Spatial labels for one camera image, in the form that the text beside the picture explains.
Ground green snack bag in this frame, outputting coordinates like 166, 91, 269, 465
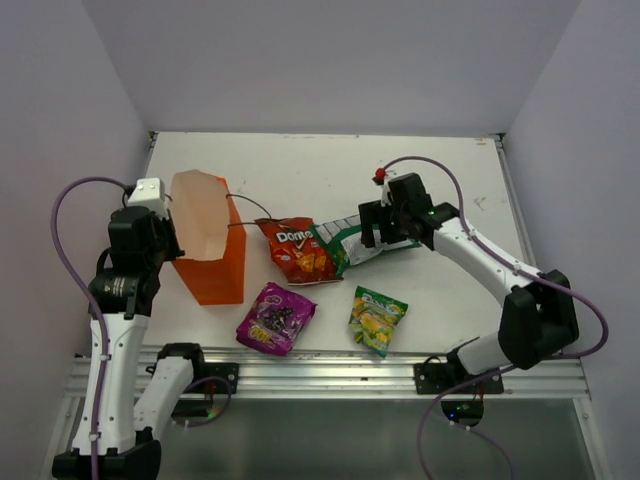
310, 215, 420, 277

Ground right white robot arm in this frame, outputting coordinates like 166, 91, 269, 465
358, 169, 579, 393

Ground purple snack bag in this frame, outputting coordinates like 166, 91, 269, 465
236, 282, 317, 356

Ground right black base bracket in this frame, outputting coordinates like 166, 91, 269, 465
413, 356, 505, 395

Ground left black base bracket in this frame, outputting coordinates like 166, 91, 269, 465
144, 360, 241, 401

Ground red Doritos chip bag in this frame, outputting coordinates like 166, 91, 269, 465
255, 217, 342, 286

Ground orange paper bag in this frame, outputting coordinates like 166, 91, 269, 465
169, 170, 248, 306

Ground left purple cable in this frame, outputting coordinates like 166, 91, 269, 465
50, 176, 133, 480

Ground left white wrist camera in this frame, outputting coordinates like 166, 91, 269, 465
126, 178, 169, 219

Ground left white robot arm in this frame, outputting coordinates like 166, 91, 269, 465
52, 206, 208, 479

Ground green yellow Fox's candy bag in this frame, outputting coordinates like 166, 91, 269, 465
348, 286, 409, 358

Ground aluminium mounting rail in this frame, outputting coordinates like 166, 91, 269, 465
64, 348, 596, 401

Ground black base bracket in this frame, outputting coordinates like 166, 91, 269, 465
144, 360, 241, 401
413, 356, 505, 395

